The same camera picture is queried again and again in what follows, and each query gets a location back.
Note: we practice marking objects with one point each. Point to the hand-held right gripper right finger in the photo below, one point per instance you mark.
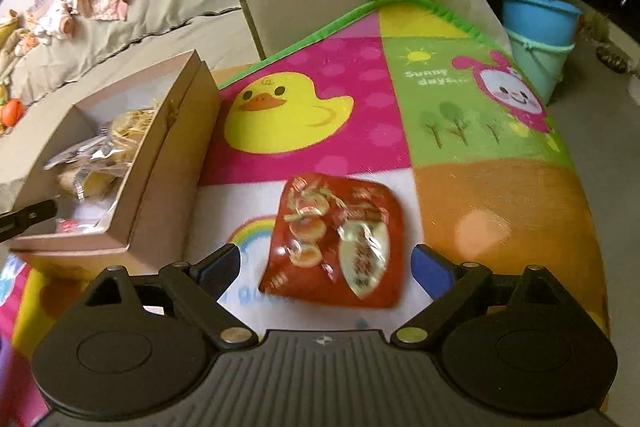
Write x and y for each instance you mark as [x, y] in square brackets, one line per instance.
[431, 267]

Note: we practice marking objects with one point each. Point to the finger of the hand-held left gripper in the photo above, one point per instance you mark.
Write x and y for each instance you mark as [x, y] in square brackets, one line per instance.
[30, 217]

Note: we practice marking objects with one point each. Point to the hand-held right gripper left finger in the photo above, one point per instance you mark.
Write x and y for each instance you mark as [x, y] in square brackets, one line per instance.
[212, 269]

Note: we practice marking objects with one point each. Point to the red snack bag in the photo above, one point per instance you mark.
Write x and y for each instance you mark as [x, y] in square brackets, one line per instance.
[335, 242]

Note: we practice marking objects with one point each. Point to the brown cardboard box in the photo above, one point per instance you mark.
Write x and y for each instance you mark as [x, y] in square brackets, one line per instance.
[150, 187]

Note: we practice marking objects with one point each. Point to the small red snack packet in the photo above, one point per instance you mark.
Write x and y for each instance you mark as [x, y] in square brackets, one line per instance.
[80, 226]

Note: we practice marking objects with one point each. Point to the orange toy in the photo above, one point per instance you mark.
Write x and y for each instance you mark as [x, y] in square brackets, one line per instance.
[11, 112]

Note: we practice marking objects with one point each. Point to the colourful cartoon play mat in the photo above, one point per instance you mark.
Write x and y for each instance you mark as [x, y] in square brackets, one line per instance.
[450, 147]

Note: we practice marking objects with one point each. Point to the green plastic bucket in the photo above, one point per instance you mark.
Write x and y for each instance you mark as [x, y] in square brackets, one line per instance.
[537, 67]

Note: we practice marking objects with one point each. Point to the beige sofa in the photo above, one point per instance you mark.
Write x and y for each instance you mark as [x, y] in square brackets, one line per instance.
[165, 7]

